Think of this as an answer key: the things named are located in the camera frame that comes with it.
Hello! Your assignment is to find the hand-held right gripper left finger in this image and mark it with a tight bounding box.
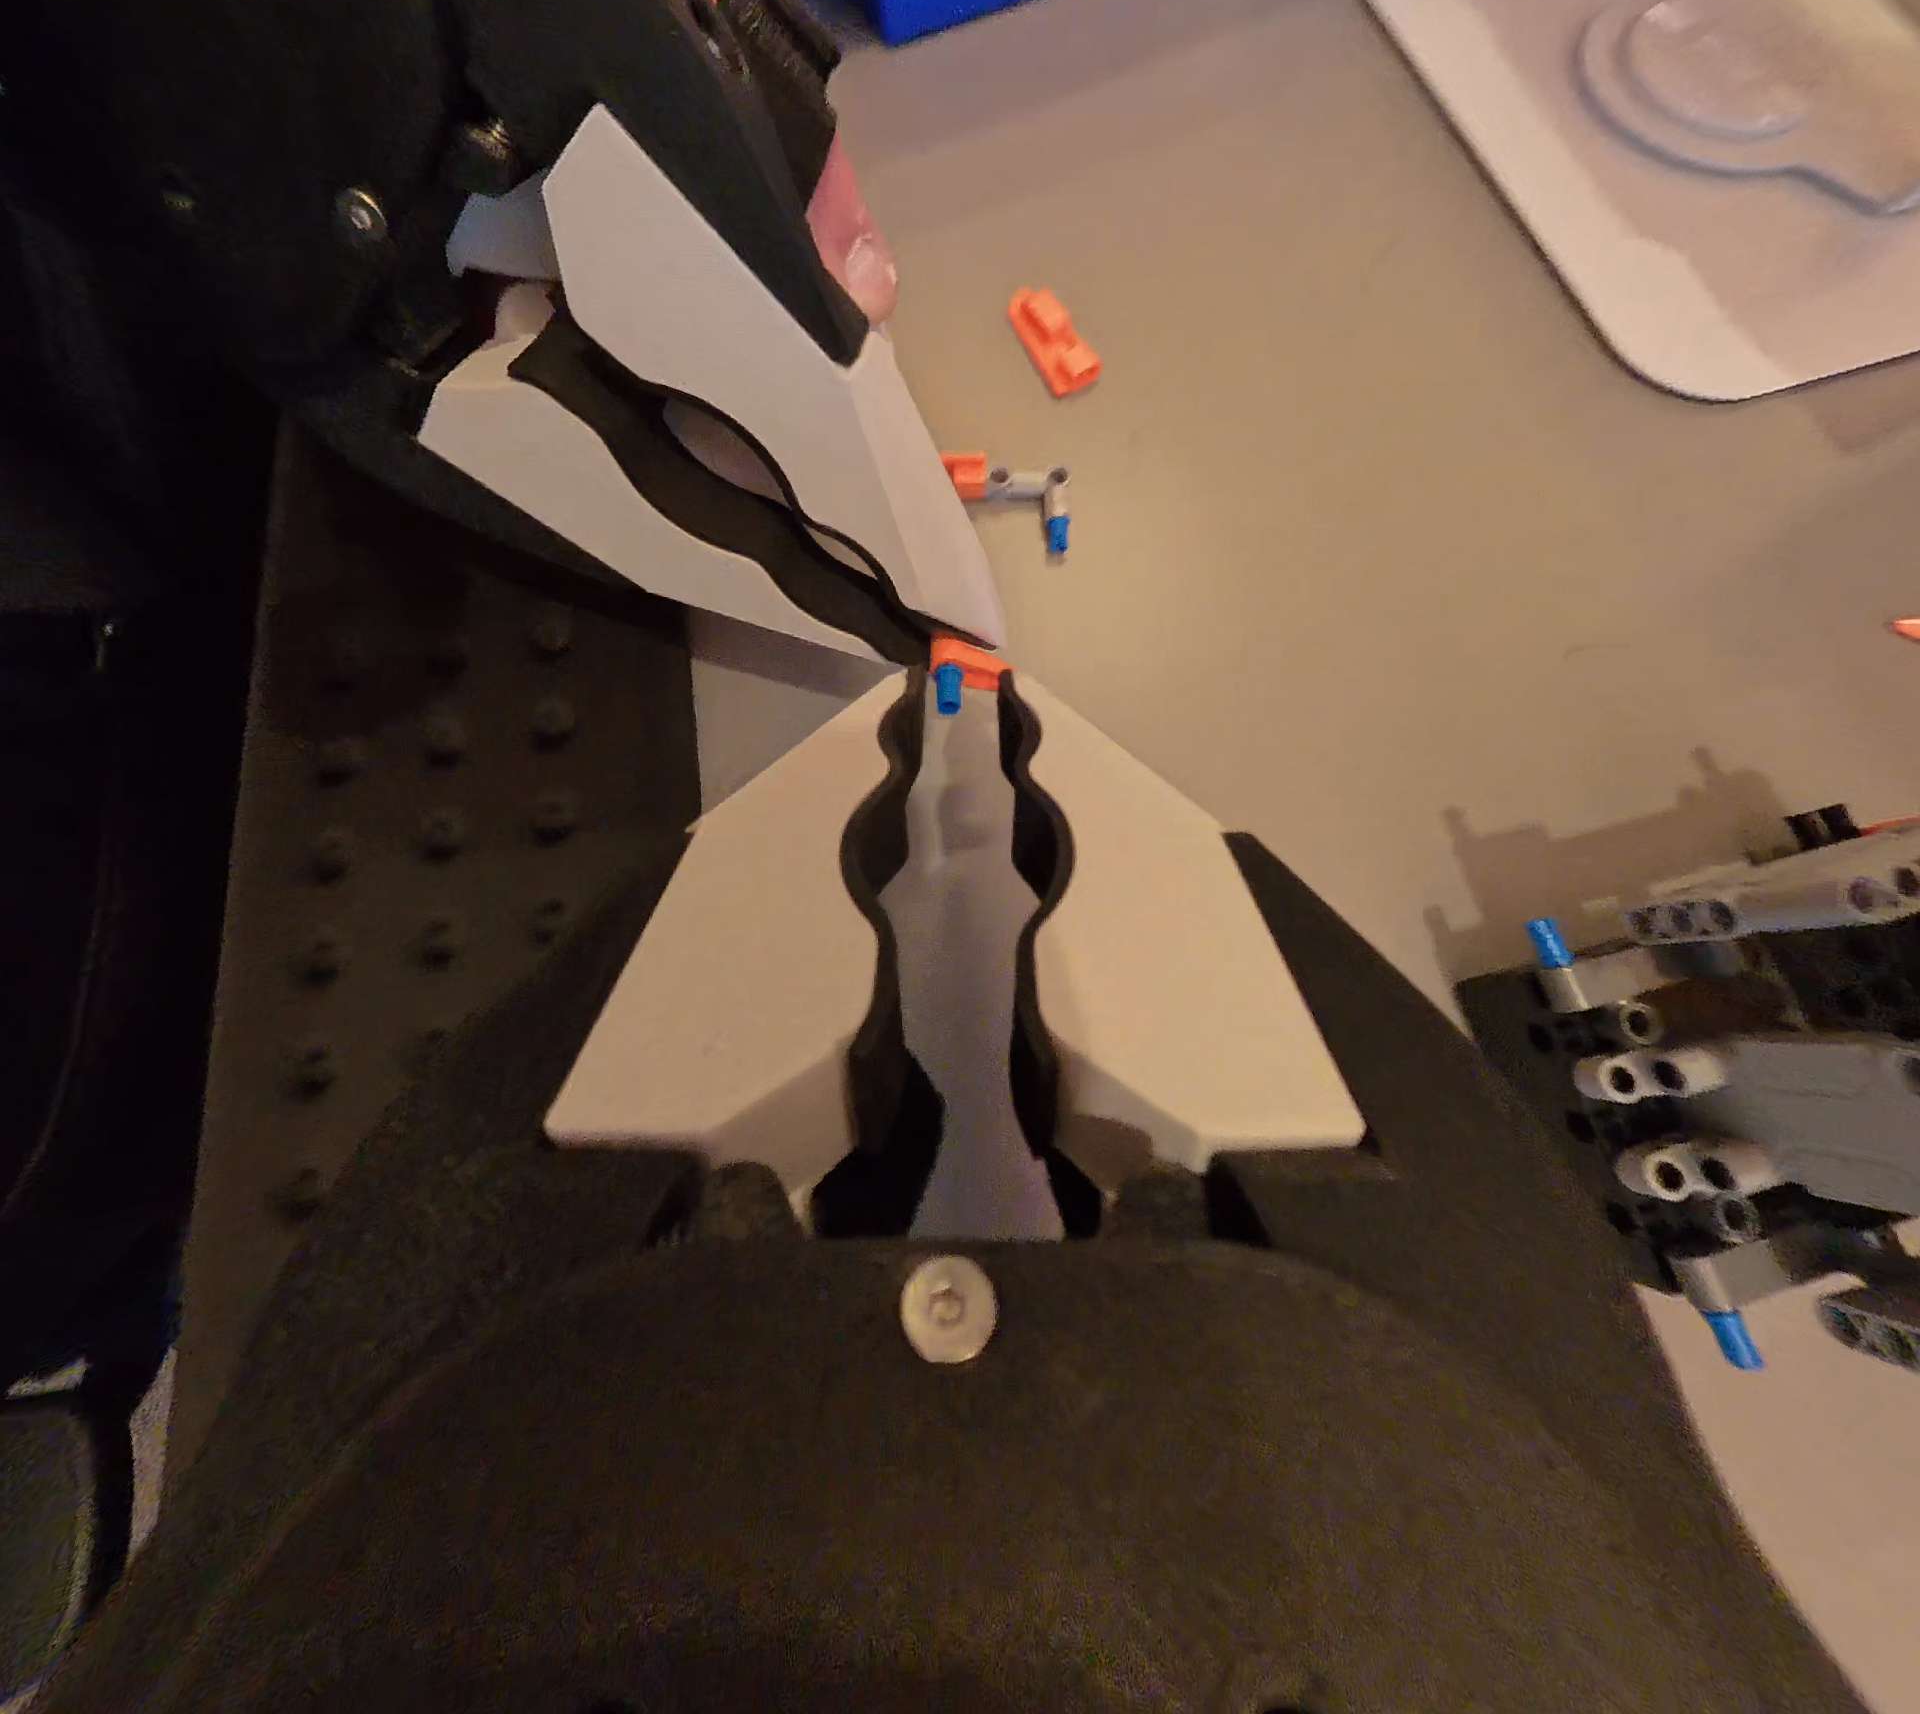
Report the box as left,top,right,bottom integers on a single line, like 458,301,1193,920
540,671,949,1238

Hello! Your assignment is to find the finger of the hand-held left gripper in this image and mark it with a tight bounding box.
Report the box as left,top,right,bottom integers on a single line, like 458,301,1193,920
540,103,1009,649
417,283,930,671

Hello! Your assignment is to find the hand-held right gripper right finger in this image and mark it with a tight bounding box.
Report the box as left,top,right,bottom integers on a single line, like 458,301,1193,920
995,671,1372,1238

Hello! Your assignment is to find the person's left hand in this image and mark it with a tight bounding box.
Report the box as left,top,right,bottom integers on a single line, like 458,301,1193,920
566,0,904,325

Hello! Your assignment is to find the black perforated pad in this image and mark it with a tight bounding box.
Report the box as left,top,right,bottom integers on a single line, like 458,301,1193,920
167,427,705,1449

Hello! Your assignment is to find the grey technic brick model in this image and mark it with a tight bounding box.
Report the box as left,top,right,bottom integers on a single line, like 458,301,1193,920
1453,808,1920,1373

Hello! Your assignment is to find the white book stand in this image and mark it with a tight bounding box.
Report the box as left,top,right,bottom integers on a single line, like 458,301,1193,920
1347,0,1920,402

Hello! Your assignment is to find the person's dark shoe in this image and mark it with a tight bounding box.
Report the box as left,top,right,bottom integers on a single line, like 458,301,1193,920
0,1352,173,1693

